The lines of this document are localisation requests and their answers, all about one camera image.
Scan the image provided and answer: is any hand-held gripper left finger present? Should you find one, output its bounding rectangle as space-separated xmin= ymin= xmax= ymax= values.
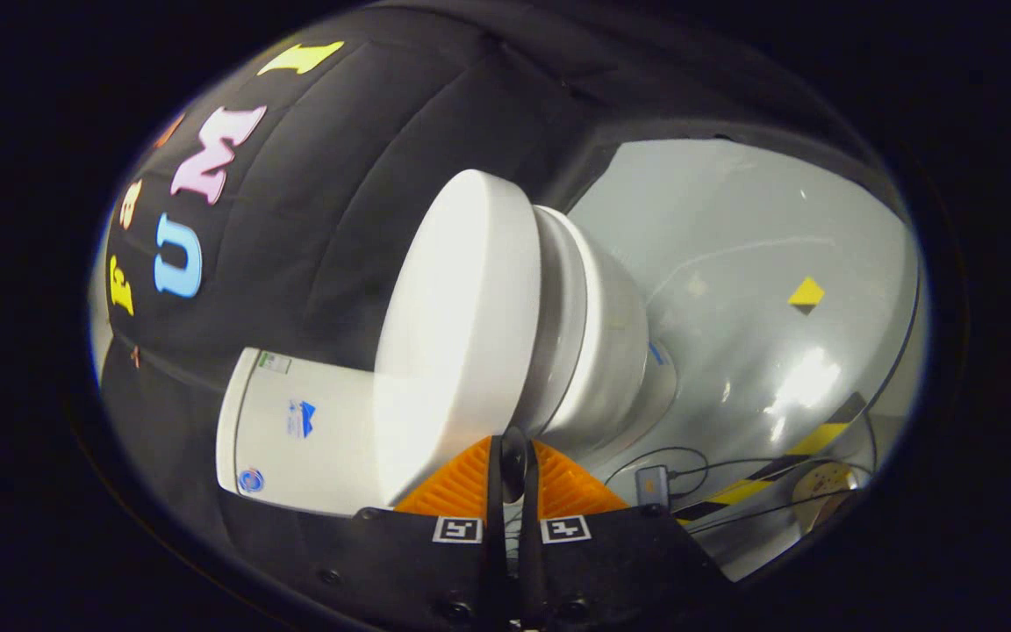
xmin=321 ymin=434 xmax=512 ymax=630

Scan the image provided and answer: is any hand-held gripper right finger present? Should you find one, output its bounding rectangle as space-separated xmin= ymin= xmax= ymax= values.
xmin=513 ymin=437 xmax=732 ymax=632

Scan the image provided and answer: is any small grey adapter box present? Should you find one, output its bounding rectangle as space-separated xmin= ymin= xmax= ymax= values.
xmin=635 ymin=466 xmax=671 ymax=510

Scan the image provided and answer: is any round tan object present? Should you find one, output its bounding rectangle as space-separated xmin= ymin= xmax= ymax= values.
xmin=791 ymin=463 xmax=866 ymax=532

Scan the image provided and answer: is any black yellow striped tape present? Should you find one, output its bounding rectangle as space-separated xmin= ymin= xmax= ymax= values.
xmin=672 ymin=392 xmax=868 ymax=525

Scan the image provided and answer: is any yellow floor sticker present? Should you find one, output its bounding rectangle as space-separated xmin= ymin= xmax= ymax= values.
xmin=788 ymin=276 xmax=826 ymax=315

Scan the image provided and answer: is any black backdrop cloth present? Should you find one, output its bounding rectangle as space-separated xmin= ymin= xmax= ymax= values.
xmin=89 ymin=9 xmax=893 ymax=607

